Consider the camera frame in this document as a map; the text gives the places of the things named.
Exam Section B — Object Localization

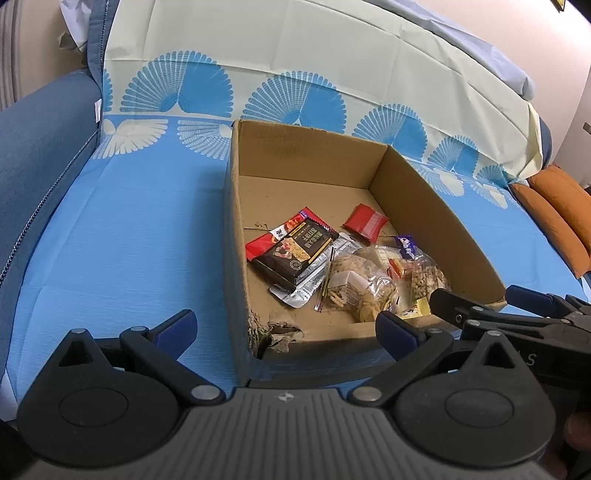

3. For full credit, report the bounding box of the light blue cloth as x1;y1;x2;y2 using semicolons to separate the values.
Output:
383;0;537;99

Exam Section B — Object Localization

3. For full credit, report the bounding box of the clear bag of crackers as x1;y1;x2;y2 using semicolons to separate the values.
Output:
314;247;400;324

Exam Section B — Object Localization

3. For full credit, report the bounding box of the blue fabric sofa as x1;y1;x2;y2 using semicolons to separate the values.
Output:
0;0;122;358

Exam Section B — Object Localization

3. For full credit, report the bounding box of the white cloth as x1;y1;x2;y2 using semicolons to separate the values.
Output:
58;0;100;56

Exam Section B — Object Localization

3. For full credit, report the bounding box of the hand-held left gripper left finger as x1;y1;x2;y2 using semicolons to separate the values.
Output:
44;309;227;407

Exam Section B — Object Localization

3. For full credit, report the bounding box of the silver stick snack packet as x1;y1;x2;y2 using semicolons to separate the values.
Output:
269;233;363;308

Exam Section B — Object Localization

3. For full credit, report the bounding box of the blue fan-print sheet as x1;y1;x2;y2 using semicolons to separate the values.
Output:
9;0;591;402

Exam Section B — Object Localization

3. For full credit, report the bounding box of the brown cardboard box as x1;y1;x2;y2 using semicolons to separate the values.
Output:
223;119;509;386

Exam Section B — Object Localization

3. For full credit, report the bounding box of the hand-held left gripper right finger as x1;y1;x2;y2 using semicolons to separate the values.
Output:
348;311;532;407

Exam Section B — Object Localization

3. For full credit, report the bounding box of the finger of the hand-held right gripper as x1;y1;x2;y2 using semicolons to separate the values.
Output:
505;285;591;320
429;288;591;344

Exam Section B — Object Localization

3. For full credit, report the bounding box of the person's right hand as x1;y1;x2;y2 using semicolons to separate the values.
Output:
566;411;591;449

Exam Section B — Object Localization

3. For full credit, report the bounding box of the orange pillow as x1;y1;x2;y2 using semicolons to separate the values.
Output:
508;182;591;278
526;165;591;259

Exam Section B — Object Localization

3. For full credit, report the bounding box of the black snack packet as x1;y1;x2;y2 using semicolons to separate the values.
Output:
252;218;340;292

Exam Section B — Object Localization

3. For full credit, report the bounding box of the yellow snack packet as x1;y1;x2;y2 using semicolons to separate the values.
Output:
402;298;433;320

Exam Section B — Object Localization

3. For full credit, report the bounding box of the purple snack packet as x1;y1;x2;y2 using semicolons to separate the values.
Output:
394;233;423;260

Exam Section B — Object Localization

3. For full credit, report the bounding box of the small red snack packet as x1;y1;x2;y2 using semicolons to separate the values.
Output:
343;203;389;244

